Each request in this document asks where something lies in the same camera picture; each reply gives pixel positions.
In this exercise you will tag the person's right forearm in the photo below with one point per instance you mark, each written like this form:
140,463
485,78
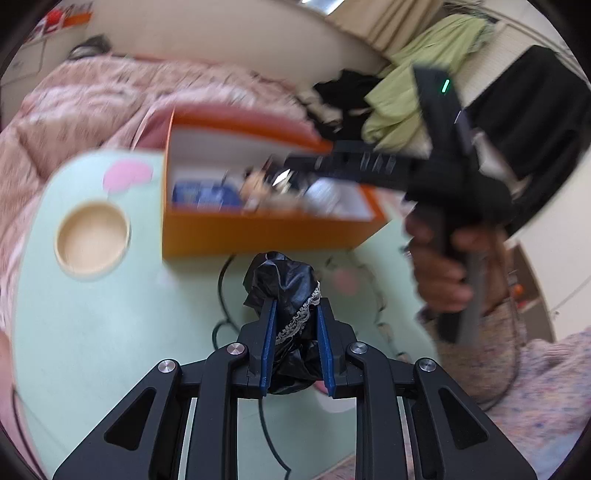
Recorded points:
480,360

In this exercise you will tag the red jar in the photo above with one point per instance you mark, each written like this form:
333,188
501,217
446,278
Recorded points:
55,17

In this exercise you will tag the clear plastic wrapped item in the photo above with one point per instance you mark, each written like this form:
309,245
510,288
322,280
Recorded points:
323,196

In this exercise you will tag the blue case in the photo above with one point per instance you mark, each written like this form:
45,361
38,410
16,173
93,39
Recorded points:
203,196

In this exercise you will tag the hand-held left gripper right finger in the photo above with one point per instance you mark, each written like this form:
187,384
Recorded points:
325,350

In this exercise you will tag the pink bed sheet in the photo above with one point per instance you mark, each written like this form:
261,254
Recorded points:
9,392

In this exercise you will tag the black clothes pile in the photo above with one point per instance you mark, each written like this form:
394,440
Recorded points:
346,92

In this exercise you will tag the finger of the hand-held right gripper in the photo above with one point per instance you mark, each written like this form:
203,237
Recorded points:
378,150
351,168

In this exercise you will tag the pink pillow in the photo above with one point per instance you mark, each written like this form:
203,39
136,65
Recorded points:
154,127

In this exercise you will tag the beige curtain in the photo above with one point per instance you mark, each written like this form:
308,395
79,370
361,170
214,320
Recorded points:
392,23

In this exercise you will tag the person's right hand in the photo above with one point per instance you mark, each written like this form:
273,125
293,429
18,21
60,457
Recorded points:
434,277

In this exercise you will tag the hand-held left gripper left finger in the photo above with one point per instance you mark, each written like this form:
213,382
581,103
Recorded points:
269,346

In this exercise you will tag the white slatted cabinet door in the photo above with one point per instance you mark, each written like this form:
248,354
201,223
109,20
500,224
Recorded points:
498,50

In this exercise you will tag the black lace-trimmed pouch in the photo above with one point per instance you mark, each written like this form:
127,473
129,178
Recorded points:
277,277

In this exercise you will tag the orange tray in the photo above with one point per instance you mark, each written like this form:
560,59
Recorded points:
78,17

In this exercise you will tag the pink floral quilt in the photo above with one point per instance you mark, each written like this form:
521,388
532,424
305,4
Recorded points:
69,106

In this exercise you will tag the orange cardboard box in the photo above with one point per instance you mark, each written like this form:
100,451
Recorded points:
258,233

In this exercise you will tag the black hanging garment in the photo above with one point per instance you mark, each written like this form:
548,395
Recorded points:
531,115

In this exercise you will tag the pastel speckled rug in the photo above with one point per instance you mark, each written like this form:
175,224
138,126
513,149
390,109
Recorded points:
554,406

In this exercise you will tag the dark grey cloth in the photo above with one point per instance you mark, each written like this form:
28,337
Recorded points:
90,50

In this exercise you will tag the light green hanging garment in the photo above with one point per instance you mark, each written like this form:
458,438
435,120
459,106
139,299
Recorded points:
401,87

